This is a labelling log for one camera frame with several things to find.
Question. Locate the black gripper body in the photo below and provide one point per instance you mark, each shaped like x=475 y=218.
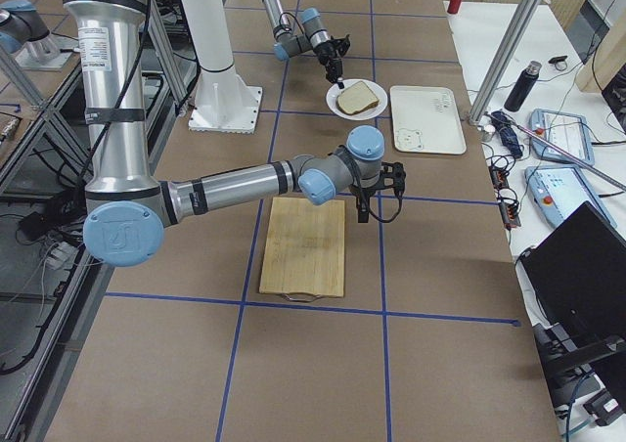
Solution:
x=365 y=194
x=327 y=56

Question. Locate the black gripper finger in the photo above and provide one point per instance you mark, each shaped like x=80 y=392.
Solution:
x=334 y=72
x=363 y=212

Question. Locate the white round plate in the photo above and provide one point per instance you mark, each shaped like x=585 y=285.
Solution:
x=369 y=114

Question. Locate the bread slice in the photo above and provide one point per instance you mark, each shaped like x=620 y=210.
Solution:
x=357 y=98

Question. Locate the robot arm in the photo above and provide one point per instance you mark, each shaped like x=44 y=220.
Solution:
x=295 y=35
x=127 y=207

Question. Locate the wooden cutting board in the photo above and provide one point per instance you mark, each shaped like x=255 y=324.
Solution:
x=304 y=256

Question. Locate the cream bear serving tray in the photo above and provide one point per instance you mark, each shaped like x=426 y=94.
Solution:
x=425 y=120

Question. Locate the white support column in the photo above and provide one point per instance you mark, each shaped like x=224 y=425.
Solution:
x=207 y=23

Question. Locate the folded dark umbrella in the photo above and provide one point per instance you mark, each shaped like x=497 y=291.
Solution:
x=504 y=126

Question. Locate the black water bottle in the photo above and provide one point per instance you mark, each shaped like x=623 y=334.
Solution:
x=523 y=86

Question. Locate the lower teach pendant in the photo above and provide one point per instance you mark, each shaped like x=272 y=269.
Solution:
x=559 y=190

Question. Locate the teach pendant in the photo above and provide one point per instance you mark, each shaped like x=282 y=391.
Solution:
x=559 y=190
x=568 y=131

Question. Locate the upper teach pendant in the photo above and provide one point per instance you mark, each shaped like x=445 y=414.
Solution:
x=568 y=131

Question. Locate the black laptop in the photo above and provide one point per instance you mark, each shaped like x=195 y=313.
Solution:
x=578 y=274

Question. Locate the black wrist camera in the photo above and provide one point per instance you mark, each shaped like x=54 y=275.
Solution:
x=393 y=177
x=341 y=45

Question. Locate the white column base plate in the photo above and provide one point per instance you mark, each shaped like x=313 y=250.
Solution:
x=224 y=103

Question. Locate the aluminium frame post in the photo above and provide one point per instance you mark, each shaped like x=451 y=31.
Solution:
x=519 y=22

